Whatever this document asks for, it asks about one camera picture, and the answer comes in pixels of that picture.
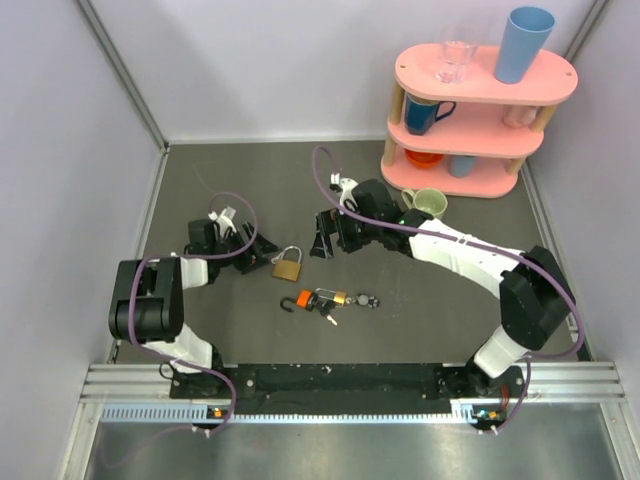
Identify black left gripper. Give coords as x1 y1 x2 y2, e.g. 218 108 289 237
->
211 220 282 273

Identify clear drinking glass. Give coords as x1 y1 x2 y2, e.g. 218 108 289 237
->
435 24 478 84

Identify large brass padlock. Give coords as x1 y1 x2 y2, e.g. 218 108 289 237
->
272 245 303 282

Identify orange bowl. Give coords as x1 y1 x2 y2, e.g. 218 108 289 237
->
404 149 444 169

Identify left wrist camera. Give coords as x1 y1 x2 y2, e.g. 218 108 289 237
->
208 206 237 239

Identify black white keychain charm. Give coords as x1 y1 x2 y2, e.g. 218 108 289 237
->
345 294 380 309

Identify small padlock keys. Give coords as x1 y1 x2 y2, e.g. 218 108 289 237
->
317 304 338 326

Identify aluminium frame rail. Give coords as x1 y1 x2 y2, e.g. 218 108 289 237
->
80 362 626 404

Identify light blue tall cup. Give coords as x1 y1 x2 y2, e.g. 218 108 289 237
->
494 6 555 84

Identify pink three-tier shelf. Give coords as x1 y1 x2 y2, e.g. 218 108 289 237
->
381 44 578 198

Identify pink mug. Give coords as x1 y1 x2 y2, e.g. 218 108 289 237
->
502 105 538 128

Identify light green mug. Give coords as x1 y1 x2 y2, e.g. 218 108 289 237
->
401 188 448 219

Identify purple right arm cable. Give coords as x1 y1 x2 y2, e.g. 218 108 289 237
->
312 145 586 434

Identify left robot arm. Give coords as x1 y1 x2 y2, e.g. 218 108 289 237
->
108 213 279 397

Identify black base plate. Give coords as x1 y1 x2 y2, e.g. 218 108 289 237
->
168 362 530 416

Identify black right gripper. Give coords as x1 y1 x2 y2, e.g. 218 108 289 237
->
310 203 382 261

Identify grey slotted cable duct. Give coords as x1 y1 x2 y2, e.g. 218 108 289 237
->
101 399 506 428

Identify orange black hook lock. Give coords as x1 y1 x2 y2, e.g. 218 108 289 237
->
279 290 329 315

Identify dark blue mug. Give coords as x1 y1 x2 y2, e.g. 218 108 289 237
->
404 94 457 136

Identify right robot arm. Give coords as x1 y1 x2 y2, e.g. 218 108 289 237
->
310 173 575 396

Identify small light blue cup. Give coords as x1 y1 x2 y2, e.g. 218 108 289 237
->
448 155 477 178

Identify small brass padlock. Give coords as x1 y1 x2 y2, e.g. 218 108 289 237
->
315 288 348 307

